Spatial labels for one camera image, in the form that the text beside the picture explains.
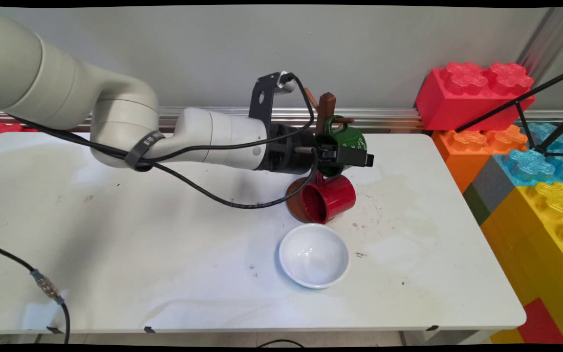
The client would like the black camera bracket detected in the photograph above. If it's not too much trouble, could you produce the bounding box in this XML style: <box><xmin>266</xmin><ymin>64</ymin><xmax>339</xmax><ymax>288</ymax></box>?
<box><xmin>249</xmin><ymin>72</ymin><xmax>282</xmax><ymax>129</ymax></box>

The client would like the aluminium rail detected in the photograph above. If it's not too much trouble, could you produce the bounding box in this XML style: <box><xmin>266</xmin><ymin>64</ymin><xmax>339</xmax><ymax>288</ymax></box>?
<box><xmin>0</xmin><ymin>106</ymin><xmax>426</xmax><ymax>133</ymax></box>

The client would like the black cable with metal connector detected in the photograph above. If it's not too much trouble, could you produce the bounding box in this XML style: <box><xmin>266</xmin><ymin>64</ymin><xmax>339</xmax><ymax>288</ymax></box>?
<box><xmin>0</xmin><ymin>242</ymin><xmax>71</xmax><ymax>344</ymax></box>

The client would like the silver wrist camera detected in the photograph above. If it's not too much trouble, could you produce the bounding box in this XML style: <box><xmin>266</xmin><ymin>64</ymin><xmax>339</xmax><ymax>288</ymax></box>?
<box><xmin>278</xmin><ymin>71</ymin><xmax>298</xmax><ymax>93</ymax></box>

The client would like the red mug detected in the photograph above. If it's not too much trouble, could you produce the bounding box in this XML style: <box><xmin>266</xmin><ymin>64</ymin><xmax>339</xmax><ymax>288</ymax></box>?
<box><xmin>301</xmin><ymin>171</ymin><xmax>357</xmax><ymax>224</ymax></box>

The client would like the white ceramic bowl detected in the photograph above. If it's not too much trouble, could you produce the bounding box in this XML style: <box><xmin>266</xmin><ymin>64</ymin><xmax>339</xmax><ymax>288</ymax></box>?
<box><xmin>278</xmin><ymin>223</ymin><xmax>351</xmax><ymax>289</ymax></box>

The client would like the orange toy block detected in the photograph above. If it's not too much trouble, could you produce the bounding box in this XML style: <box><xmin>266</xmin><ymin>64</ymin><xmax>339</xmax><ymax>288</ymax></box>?
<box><xmin>432</xmin><ymin>125</ymin><xmax>529</xmax><ymax>194</ymax></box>

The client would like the brown wooden mug tree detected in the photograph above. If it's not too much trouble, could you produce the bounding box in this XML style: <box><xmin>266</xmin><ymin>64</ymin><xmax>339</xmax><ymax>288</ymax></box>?
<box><xmin>285</xmin><ymin>88</ymin><xmax>355</xmax><ymax>224</ymax></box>

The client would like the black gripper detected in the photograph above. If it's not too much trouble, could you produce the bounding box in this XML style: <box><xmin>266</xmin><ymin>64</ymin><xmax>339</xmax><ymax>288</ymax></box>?
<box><xmin>255</xmin><ymin>122</ymin><xmax>375</xmax><ymax>176</ymax></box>

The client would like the green enamel mug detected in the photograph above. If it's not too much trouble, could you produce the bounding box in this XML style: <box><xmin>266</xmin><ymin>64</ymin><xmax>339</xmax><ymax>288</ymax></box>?
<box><xmin>317</xmin><ymin>115</ymin><xmax>368</xmax><ymax>177</ymax></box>

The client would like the blue toy block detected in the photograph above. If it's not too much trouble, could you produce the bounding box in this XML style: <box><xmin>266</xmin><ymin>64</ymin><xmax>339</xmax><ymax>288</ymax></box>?
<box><xmin>493</xmin><ymin>122</ymin><xmax>563</xmax><ymax>186</ymax></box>

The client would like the big red toy block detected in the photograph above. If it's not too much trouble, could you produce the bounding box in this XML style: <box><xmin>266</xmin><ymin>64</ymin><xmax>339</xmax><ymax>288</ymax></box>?
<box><xmin>415</xmin><ymin>62</ymin><xmax>536</xmax><ymax>132</ymax></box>

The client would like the black floor cable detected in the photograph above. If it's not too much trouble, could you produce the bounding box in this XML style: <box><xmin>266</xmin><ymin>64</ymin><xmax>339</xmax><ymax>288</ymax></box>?
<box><xmin>257</xmin><ymin>339</ymin><xmax>305</xmax><ymax>348</ymax></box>

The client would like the yellow toy block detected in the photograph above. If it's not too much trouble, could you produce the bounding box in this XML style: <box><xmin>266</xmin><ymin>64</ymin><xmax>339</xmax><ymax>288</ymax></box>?
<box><xmin>479</xmin><ymin>182</ymin><xmax>563</xmax><ymax>343</ymax></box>

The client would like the black tripod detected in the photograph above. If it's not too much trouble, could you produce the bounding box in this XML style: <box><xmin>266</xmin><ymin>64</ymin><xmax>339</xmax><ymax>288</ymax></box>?
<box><xmin>456</xmin><ymin>65</ymin><xmax>563</xmax><ymax>158</ymax></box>

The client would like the dark green toy block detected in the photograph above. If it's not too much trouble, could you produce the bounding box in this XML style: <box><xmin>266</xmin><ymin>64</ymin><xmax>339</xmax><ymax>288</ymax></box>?
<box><xmin>462</xmin><ymin>183</ymin><xmax>491</xmax><ymax>225</ymax></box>

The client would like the flat red toy block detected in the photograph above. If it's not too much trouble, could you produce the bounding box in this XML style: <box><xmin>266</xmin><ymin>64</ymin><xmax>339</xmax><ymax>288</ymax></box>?
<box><xmin>517</xmin><ymin>298</ymin><xmax>563</xmax><ymax>344</ymax></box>

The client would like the grey toy block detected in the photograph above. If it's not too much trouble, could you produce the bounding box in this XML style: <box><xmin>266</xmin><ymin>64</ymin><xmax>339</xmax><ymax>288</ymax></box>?
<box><xmin>471</xmin><ymin>155</ymin><xmax>519</xmax><ymax>200</ymax></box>

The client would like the black velcro strap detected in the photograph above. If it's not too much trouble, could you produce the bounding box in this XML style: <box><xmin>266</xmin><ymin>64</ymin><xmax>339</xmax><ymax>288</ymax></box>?
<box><xmin>125</xmin><ymin>131</ymin><xmax>166</xmax><ymax>172</ymax></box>

